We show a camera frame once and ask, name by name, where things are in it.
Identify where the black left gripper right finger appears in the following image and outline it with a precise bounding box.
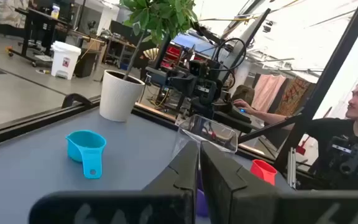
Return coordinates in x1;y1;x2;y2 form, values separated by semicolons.
200;140;358;224

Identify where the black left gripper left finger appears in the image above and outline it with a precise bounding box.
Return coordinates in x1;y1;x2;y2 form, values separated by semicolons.
29;140;200;224

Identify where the purple plastic measuring cup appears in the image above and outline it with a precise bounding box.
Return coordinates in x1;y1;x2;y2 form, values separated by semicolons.
196;169;209;218

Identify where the red plastic measuring cup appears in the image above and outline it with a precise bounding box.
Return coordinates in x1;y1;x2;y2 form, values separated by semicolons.
249;159;278;187

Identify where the teal plastic measuring cup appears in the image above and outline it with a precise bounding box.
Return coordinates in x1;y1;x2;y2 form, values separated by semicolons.
65;129;108;180

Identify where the clear plastic basket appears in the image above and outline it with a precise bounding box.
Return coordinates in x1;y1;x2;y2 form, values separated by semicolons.
172;114;239;159

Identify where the silver aluminium bar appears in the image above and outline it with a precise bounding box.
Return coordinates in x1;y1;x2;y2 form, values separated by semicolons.
287;147;297;190

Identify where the person's hand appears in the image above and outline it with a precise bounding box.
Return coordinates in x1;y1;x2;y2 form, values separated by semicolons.
233;98;257;114

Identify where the pink hanging cloth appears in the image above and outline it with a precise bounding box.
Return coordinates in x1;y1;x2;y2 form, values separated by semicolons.
250;73;287;113

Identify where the patterned hanging cloth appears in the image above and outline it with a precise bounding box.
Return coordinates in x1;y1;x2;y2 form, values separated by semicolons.
275;77;312;116

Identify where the white ribbed plant pot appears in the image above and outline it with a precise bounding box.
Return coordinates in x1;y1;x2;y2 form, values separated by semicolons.
99;69;145;123

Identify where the white pedal bin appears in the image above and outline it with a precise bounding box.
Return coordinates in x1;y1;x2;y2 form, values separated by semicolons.
50;40;82;80

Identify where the green leafy plant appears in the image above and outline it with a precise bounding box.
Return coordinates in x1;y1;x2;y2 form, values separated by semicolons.
118;0;200;81

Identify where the yellow bottle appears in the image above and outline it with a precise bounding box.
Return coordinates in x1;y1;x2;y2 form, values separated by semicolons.
50;4;61;20

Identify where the black rolling desk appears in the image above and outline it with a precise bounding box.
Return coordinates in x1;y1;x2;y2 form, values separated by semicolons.
6;6;74;68

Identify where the black station frame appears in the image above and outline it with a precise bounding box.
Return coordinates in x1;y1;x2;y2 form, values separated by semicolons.
237;0;358;174

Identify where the black table edge rail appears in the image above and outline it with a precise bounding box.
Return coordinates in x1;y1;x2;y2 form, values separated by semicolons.
0;93;101;151

